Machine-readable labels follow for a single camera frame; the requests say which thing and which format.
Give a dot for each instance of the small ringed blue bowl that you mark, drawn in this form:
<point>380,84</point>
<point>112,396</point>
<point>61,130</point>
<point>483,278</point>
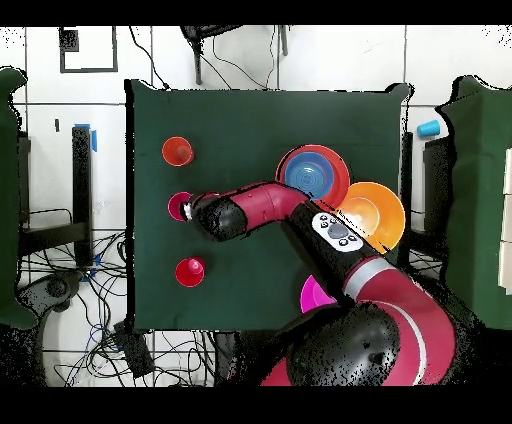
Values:
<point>308,174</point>

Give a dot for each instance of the magenta plastic cup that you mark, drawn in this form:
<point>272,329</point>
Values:
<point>175,206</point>

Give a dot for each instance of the orange-red plastic bowl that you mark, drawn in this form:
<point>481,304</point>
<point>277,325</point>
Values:
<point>340,168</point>

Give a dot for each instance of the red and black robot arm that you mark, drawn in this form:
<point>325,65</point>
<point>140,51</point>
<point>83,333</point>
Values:
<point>420,320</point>

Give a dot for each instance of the white box stack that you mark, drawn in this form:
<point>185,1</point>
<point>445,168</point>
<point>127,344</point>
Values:
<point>507,220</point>

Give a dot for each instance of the red plastic cup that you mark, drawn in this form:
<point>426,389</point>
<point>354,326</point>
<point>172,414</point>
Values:
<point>186,276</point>

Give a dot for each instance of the dark green tablecloth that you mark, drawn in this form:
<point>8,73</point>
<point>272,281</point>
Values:
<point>240,112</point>

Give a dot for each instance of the large pink plastic bowl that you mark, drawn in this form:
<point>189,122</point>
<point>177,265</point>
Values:
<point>314,298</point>

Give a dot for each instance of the orange plastic cup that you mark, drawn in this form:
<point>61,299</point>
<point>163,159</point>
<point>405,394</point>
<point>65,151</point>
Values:
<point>172,148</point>

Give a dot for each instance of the large yellow-orange plastic bowl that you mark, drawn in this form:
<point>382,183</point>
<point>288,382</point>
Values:
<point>384,208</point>

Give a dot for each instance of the black power strip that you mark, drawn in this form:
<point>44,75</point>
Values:
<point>134,352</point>

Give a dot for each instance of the blue plastic cup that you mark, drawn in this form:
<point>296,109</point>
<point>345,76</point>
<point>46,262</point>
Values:
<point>428,128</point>

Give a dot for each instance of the green cloth side table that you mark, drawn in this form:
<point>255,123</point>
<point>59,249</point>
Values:
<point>476,200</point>
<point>10,200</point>

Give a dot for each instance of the black camera tripod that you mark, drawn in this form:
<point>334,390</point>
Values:
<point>196,60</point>

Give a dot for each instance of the black table frame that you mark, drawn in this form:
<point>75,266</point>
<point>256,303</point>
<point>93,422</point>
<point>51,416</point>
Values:
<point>436,180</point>
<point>82,180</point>

